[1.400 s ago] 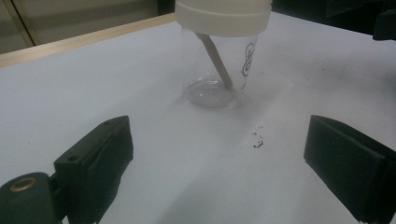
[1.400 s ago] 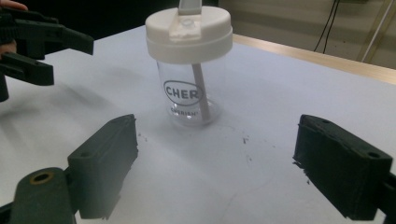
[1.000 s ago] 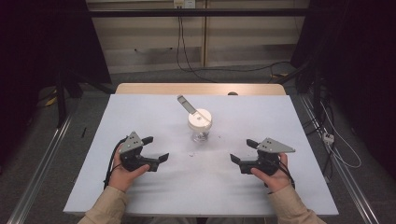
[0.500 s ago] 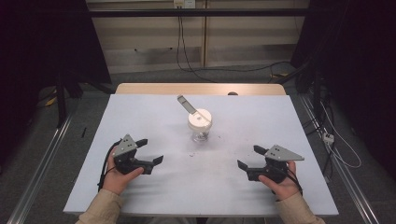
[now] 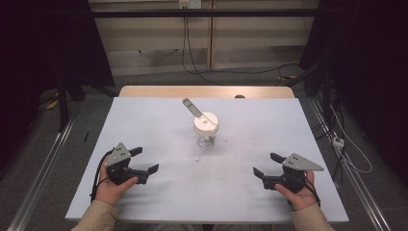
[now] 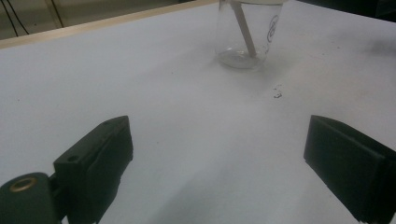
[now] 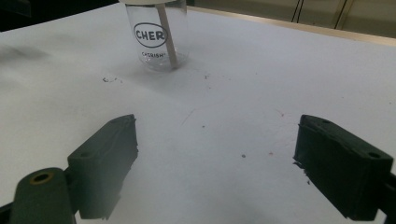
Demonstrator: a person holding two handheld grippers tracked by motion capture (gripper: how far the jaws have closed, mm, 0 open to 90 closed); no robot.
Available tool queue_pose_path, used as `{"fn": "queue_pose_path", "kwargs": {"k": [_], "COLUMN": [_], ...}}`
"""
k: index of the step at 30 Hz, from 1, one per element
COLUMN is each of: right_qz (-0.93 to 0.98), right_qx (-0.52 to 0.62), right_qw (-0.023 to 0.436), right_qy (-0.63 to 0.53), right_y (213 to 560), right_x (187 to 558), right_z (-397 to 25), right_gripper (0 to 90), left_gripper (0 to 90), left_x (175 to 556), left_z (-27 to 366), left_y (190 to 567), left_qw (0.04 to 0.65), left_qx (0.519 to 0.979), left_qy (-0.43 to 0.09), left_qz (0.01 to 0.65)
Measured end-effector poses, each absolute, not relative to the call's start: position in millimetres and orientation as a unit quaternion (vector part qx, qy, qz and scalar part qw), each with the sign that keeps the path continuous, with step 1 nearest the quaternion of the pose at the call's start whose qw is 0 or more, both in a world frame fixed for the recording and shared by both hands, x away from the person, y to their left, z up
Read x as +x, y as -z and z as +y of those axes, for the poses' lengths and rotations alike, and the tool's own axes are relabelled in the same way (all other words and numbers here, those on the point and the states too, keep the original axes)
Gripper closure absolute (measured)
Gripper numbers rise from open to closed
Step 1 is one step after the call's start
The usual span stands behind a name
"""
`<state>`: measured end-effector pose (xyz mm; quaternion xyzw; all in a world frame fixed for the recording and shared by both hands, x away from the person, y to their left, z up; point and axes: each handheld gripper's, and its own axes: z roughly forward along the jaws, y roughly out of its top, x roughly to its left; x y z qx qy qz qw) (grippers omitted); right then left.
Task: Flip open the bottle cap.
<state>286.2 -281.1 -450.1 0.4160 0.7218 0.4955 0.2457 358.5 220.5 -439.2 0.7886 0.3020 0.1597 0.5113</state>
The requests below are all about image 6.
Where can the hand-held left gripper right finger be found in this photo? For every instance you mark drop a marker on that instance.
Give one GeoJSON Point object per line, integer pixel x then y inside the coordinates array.
{"type": "Point", "coordinates": [351, 165]}

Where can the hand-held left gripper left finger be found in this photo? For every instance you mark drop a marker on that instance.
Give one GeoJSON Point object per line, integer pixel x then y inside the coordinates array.
{"type": "Point", "coordinates": [93, 168]}

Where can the clear plastic cup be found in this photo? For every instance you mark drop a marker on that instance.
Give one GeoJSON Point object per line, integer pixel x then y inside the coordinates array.
{"type": "Point", "coordinates": [225, 34]}

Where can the white table cover sheet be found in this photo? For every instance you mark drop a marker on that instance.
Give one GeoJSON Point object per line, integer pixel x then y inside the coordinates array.
{"type": "Point", "coordinates": [186, 124]}

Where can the wooden table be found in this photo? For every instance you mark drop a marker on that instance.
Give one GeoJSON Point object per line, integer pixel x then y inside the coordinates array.
{"type": "Point", "coordinates": [93, 24]}

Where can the pale stick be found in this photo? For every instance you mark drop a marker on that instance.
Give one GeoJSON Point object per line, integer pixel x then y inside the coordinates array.
{"type": "Point", "coordinates": [246, 31]}

